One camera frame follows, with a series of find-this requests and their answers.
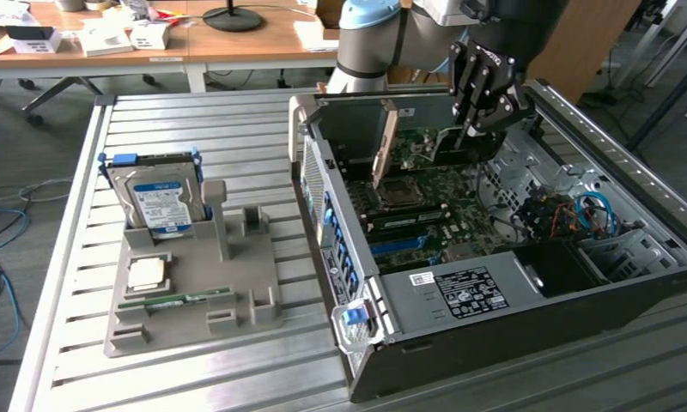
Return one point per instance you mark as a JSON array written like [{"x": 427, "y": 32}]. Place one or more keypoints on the hard disk in blue caddy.
[{"x": 155, "y": 201}]

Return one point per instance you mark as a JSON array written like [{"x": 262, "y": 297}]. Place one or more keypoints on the grey power supply with label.
[{"x": 418, "y": 304}]

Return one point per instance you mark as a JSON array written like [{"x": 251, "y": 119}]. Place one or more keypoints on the graphics card with black shroud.
[{"x": 488, "y": 150}]

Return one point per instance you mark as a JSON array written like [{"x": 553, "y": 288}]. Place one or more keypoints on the metal CPU socket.
[{"x": 403, "y": 193}]

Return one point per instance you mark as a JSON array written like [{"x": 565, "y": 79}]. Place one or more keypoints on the grey cup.
[{"x": 70, "y": 5}]

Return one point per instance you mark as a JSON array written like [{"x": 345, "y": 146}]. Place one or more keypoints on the silver CPU chip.
[{"x": 146, "y": 274}]

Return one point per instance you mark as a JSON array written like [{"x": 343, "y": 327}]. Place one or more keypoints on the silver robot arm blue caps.
[{"x": 366, "y": 47}]

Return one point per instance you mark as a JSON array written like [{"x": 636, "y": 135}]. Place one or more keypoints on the silver disk bay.
[{"x": 636, "y": 257}]

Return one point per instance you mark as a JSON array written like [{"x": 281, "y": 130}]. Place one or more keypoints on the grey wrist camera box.
[{"x": 450, "y": 10}]

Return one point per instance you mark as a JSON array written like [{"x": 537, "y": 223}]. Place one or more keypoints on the tape roll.
[{"x": 99, "y": 4}]

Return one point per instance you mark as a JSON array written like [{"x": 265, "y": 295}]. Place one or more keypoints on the white box with black opening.
[{"x": 35, "y": 43}]

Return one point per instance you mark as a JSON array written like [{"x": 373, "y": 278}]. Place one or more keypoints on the white box with label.
[{"x": 148, "y": 38}]

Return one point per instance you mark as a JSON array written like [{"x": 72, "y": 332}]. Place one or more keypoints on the pile of papers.
[{"x": 6, "y": 17}]

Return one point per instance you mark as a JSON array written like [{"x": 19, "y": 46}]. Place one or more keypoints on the grey plastic parts rack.
[{"x": 195, "y": 274}]

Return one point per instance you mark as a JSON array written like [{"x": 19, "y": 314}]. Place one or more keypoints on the flat white box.
[{"x": 106, "y": 43}]

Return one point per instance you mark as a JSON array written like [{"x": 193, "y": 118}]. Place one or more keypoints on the green motherboard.
[{"x": 464, "y": 223}]

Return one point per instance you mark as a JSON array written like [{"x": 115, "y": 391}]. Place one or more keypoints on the green RAM stick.
[{"x": 172, "y": 300}]

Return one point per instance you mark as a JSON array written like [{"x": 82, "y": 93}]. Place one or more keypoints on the RAM stick with black chips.
[{"x": 406, "y": 220}]

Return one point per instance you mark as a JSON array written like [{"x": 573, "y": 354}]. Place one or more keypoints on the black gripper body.
[{"x": 516, "y": 30}]

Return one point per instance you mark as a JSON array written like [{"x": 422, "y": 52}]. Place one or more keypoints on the grey desk leg with casters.
[{"x": 51, "y": 94}]

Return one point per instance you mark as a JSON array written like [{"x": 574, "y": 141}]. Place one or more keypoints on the blue expansion slot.
[{"x": 398, "y": 245}]

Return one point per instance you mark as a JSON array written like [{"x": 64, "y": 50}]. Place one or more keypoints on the white paper sheets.
[{"x": 315, "y": 38}]

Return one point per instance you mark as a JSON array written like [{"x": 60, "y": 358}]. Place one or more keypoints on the wooden desk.
[{"x": 63, "y": 60}]

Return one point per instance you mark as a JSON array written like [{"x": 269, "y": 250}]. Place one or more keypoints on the brown cardboard box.
[{"x": 327, "y": 13}]

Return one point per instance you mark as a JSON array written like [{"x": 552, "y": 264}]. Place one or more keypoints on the blue power supply latch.
[{"x": 355, "y": 316}]

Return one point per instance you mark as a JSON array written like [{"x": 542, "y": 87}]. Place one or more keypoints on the red yellow packet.
[{"x": 172, "y": 15}]

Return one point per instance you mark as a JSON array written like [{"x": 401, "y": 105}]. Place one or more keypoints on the black open PC case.
[{"x": 493, "y": 343}]

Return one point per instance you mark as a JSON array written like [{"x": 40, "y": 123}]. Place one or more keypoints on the black round stand base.
[{"x": 231, "y": 21}]

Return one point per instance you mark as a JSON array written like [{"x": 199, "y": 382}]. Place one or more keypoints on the wooden cabinet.
[{"x": 596, "y": 43}]

